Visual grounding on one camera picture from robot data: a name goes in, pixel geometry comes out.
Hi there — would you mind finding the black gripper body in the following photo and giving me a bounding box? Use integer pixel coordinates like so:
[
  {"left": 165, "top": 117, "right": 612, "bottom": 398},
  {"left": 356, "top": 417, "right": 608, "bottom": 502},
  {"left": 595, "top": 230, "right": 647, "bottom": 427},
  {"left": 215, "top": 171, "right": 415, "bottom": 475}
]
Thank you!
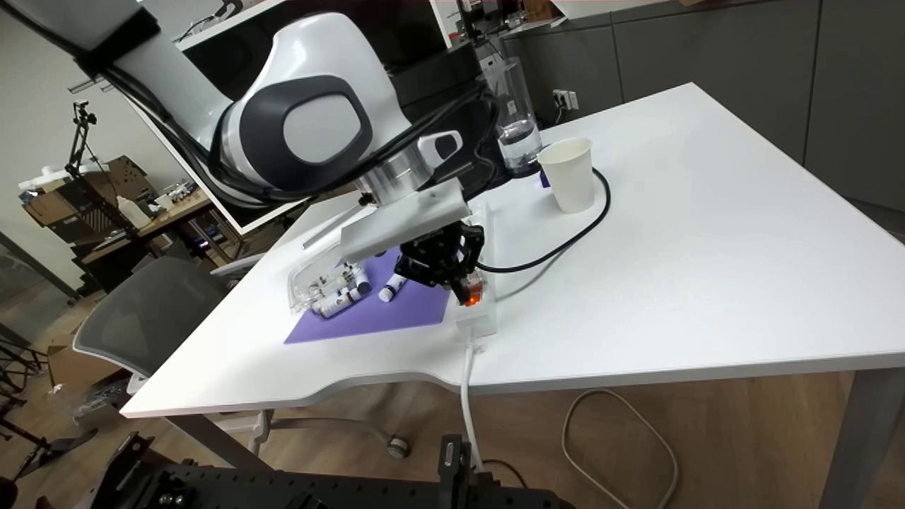
[{"left": 396, "top": 224, "right": 476, "bottom": 290}]

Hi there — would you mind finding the white power strip orange switch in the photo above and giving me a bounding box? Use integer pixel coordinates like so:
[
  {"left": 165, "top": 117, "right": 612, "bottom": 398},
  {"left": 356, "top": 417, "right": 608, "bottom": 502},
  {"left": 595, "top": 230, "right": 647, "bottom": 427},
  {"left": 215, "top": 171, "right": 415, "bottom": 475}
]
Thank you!
[{"left": 442, "top": 199, "right": 506, "bottom": 352}]

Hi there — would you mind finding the small white vial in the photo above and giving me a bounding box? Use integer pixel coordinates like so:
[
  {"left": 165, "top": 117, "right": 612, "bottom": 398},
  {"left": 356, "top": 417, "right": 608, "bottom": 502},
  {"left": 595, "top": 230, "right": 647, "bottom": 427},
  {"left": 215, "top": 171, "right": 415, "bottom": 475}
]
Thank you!
[{"left": 377, "top": 274, "right": 411, "bottom": 305}]

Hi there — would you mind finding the purple paper sheet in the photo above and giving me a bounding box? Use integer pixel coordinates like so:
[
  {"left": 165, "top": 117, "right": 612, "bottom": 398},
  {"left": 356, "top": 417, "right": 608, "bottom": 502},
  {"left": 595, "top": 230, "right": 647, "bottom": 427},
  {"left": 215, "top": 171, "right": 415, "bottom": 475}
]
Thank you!
[{"left": 281, "top": 246, "right": 454, "bottom": 347}]

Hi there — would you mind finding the white paper cup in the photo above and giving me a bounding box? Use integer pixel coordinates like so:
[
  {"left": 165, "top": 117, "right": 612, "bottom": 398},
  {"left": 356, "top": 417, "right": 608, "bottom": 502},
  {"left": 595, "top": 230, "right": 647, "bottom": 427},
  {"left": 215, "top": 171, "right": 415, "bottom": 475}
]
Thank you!
[{"left": 534, "top": 137, "right": 599, "bottom": 215}]

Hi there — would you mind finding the clear water tank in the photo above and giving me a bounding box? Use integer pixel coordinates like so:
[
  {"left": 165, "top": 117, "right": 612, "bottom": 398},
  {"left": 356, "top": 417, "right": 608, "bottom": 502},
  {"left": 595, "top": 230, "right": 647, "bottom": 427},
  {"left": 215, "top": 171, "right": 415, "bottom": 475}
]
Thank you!
[{"left": 476, "top": 36, "right": 547, "bottom": 178}]

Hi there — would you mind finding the black coffee machine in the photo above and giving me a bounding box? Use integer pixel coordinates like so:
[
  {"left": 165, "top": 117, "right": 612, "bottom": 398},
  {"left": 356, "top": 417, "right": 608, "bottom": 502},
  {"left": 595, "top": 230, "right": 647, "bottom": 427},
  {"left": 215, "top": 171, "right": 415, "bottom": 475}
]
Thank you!
[{"left": 394, "top": 41, "right": 519, "bottom": 196}]

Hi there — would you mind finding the wooden desk with clutter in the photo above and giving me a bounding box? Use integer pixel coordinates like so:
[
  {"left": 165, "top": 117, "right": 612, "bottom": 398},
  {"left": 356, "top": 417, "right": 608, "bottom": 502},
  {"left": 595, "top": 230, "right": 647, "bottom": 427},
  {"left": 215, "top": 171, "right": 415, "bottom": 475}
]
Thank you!
[{"left": 21, "top": 154, "right": 253, "bottom": 285}]

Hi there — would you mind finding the grey mesh office chair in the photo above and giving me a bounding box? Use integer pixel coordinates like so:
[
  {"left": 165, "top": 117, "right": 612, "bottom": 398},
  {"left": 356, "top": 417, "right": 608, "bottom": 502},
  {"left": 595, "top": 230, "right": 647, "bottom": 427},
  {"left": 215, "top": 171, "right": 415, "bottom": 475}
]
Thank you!
[{"left": 67, "top": 251, "right": 420, "bottom": 465}]

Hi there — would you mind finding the grey cabinet row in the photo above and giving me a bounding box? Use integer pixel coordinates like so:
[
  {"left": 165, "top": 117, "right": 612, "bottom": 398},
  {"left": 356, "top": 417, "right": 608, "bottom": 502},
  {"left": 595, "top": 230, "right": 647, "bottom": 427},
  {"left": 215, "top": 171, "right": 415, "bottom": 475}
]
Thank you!
[{"left": 520, "top": 0, "right": 905, "bottom": 215}]

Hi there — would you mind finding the black tripod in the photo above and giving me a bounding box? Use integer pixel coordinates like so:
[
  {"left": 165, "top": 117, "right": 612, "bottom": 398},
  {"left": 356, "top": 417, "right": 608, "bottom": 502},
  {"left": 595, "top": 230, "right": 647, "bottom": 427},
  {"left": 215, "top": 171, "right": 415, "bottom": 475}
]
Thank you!
[{"left": 63, "top": 96, "right": 107, "bottom": 186}]

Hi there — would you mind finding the grey table leg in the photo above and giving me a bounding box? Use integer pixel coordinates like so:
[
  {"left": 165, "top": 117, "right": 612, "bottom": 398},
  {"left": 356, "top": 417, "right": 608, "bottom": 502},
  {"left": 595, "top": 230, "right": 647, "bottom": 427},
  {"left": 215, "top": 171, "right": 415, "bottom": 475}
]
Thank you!
[{"left": 818, "top": 369, "right": 905, "bottom": 509}]

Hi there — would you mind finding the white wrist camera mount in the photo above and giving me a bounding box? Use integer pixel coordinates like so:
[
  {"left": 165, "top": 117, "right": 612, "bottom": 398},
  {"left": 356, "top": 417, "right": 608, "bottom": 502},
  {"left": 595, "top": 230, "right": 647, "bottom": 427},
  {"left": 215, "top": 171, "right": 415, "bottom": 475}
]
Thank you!
[{"left": 295, "top": 178, "right": 472, "bottom": 285}]

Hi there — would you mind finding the black plug with cable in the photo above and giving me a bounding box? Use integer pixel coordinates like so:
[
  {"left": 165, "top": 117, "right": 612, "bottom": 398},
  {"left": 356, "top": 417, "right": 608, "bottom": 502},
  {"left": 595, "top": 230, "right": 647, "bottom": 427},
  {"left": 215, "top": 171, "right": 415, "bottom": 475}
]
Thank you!
[{"left": 476, "top": 167, "right": 613, "bottom": 277}]

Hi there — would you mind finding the white power strip cord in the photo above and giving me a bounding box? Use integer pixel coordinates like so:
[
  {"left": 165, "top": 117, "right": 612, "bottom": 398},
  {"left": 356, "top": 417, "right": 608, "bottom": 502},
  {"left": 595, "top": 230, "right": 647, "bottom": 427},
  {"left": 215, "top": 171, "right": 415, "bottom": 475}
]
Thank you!
[{"left": 458, "top": 338, "right": 490, "bottom": 475}]

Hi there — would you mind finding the white wall outlet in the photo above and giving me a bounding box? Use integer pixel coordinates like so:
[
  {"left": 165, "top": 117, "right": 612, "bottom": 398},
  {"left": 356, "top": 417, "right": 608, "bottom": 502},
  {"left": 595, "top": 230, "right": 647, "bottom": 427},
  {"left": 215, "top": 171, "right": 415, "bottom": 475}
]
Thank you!
[{"left": 553, "top": 85, "right": 584, "bottom": 118}]

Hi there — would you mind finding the white cable loop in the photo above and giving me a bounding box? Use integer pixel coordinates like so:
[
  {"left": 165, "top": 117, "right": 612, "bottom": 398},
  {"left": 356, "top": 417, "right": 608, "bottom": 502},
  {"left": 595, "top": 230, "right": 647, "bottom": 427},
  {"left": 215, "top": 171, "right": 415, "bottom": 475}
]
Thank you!
[{"left": 560, "top": 387, "right": 684, "bottom": 509}]

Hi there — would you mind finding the black camera rig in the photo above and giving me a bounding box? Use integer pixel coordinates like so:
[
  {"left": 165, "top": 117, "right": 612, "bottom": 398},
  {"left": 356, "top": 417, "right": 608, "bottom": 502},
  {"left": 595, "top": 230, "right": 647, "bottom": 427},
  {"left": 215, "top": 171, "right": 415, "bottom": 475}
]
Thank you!
[{"left": 89, "top": 434, "right": 577, "bottom": 509}]

